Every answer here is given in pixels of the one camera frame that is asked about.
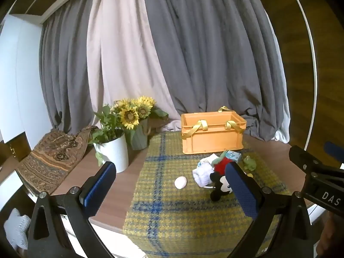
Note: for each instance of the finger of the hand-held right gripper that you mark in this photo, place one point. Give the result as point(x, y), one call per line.
point(303, 157)
point(334, 150)

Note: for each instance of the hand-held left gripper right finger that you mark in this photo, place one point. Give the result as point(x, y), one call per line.
point(242, 190)

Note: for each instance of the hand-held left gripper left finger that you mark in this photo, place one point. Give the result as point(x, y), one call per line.
point(99, 182)

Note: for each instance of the black and white mouse plush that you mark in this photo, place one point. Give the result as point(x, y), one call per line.
point(219, 186)

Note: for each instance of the red plush toy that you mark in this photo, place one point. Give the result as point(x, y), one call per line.
point(221, 165)

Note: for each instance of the white soft cloth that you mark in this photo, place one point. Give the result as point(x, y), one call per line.
point(203, 173)

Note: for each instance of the orange plastic crate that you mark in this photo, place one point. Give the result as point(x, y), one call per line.
point(212, 142)

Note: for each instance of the pale round plush ball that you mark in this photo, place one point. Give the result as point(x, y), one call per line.
point(180, 182)

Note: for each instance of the person's right hand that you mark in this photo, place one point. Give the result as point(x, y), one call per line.
point(325, 233)

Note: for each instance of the green frog toy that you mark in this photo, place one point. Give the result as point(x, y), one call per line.
point(249, 163)

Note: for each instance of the light blue patterned pack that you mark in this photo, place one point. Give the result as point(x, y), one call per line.
point(233, 156)

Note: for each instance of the green plant in white pot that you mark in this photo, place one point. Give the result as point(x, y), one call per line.
point(115, 150)

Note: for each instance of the brown patterned cloth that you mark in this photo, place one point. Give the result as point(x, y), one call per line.
point(51, 161)

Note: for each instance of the grey green ribbed vase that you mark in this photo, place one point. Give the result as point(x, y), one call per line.
point(138, 139)

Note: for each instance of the white sheer curtain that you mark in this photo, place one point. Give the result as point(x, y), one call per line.
point(282, 91)

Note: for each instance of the yellow blue plaid blanket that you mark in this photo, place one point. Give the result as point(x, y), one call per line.
point(172, 215)

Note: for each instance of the sunflower bouquet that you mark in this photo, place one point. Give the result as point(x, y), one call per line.
point(133, 114)

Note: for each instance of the white striped cloth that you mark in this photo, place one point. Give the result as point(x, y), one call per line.
point(17, 228)

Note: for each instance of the grey curtain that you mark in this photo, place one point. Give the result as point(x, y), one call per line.
point(204, 53)
point(67, 72)

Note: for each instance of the white wardrobe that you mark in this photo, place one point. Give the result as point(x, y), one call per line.
point(18, 86)

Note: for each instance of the beige curtain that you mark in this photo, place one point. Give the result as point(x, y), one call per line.
point(126, 59)

